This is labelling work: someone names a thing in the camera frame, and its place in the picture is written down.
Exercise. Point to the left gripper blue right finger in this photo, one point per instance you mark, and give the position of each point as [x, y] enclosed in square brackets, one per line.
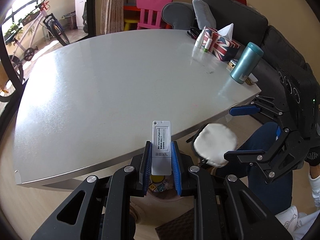
[224, 208]

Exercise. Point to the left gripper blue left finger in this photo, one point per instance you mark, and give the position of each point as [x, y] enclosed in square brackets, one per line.
[99, 208]

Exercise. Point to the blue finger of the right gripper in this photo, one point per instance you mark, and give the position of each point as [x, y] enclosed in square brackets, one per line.
[282, 157]
[263, 109]

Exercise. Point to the beige fabric pouch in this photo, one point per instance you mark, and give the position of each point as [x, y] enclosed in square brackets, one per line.
[211, 142]

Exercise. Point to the white power bank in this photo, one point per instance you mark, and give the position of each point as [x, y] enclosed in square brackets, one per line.
[161, 148]

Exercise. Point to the teal thermos bottle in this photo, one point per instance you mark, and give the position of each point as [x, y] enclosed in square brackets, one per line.
[247, 62]

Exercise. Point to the union jack tissue box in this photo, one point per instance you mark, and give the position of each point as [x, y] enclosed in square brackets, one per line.
[223, 46]

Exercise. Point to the white green-capped tube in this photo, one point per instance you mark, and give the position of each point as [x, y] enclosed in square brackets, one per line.
[207, 45]

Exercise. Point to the white tube bottle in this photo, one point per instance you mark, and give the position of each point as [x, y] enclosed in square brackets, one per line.
[199, 40]

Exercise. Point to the white table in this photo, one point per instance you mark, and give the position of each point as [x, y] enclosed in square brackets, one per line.
[90, 105]

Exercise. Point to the grey cushion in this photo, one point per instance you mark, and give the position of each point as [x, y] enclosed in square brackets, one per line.
[203, 14]

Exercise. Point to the dark grey armchair back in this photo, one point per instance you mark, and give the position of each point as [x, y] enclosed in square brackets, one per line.
[179, 15]

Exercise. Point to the pink kids chair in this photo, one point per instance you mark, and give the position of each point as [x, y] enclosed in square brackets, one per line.
[151, 14]

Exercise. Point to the beige curtain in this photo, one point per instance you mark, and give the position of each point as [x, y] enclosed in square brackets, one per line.
[112, 16]

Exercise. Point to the white bicycle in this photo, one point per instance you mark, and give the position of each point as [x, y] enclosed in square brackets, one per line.
[22, 36]

